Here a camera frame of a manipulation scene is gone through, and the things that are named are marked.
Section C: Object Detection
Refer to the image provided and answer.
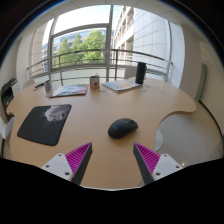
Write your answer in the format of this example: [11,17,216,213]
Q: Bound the grey metal railing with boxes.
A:
[26,48,173,83]

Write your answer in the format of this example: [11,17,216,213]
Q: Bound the black mouse pad with print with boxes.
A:
[16,103,73,147]

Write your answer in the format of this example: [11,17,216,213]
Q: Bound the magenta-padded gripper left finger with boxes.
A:
[40,141,94,186]

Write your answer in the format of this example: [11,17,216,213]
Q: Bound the black computer mouse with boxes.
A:
[107,117,139,140]

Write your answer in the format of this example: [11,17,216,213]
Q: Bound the black office printer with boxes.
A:
[0,77,18,118]

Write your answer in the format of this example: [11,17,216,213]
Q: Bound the red and dark magazine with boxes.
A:
[49,83,90,98]

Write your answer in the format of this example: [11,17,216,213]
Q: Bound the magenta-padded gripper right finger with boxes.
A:
[132,142,184,186]

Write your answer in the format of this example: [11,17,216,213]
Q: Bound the light blue booklet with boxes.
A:
[101,79,143,93]

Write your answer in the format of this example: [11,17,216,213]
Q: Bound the white cup with red print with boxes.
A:
[89,75,101,90]

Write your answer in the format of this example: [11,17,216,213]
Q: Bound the white cup with blue print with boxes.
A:
[44,79,53,94]

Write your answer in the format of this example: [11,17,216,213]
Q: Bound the black cylindrical speaker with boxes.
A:
[134,61,147,85]

